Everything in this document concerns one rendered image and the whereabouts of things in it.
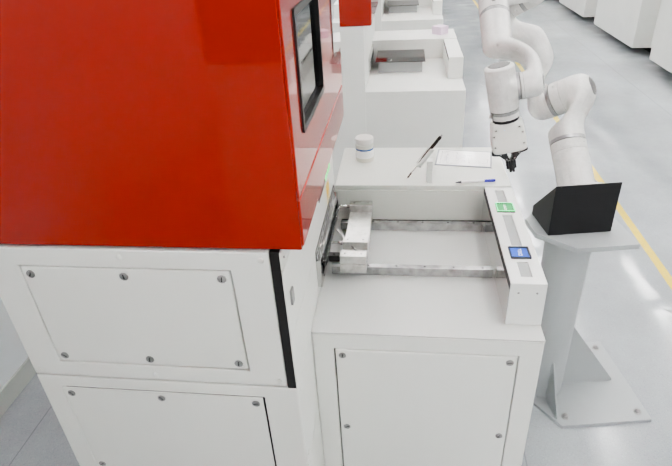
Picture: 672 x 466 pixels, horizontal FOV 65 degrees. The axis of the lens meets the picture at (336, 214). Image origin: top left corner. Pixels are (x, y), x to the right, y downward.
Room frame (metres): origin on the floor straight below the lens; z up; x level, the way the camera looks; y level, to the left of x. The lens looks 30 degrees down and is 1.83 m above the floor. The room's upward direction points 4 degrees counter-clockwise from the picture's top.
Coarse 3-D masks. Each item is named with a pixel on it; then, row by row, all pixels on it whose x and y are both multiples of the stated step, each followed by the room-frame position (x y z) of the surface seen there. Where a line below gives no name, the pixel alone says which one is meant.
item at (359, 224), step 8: (352, 216) 1.63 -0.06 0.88; (360, 216) 1.63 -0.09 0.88; (368, 216) 1.62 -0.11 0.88; (352, 224) 1.57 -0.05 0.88; (360, 224) 1.57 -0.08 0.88; (368, 224) 1.57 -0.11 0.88; (352, 232) 1.52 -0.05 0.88; (360, 232) 1.52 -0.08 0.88; (368, 232) 1.52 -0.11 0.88; (368, 240) 1.47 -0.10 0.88; (368, 248) 1.44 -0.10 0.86; (344, 264) 1.34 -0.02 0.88; (352, 264) 1.34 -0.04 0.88; (360, 264) 1.33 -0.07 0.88; (344, 272) 1.33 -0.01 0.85; (352, 272) 1.33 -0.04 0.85; (360, 272) 1.33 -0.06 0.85
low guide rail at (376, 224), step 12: (372, 228) 1.63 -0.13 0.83; (384, 228) 1.62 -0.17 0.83; (396, 228) 1.61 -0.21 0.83; (408, 228) 1.61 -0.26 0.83; (420, 228) 1.60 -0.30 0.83; (432, 228) 1.59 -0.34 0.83; (444, 228) 1.59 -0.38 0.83; (456, 228) 1.58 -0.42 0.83; (468, 228) 1.58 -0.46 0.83; (480, 228) 1.57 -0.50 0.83
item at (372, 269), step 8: (336, 264) 1.38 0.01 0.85; (368, 264) 1.37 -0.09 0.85; (376, 264) 1.37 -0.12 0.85; (384, 264) 1.37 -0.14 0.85; (392, 264) 1.36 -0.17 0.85; (400, 264) 1.36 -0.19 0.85; (336, 272) 1.37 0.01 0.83; (368, 272) 1.36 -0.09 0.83; (376, 272) 1.35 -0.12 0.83; (384, 272) 1.35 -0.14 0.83; (392, 272) 1.35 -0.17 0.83; (400, 272) 1.34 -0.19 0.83; (408, 272) 1.34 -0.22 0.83; (416, 272) 1.34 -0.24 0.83; (424, 272) 1.33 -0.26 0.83; (432, 272) 1.33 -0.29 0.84; (440, 272) 1.33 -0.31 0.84; (448, 272) 1.32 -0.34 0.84; (456, 272) 1.32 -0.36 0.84; (464, 272) 1.31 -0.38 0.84; (472, 272) 1.31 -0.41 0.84; (480, 272) 1.31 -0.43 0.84; (488, 272) 1.30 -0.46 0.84
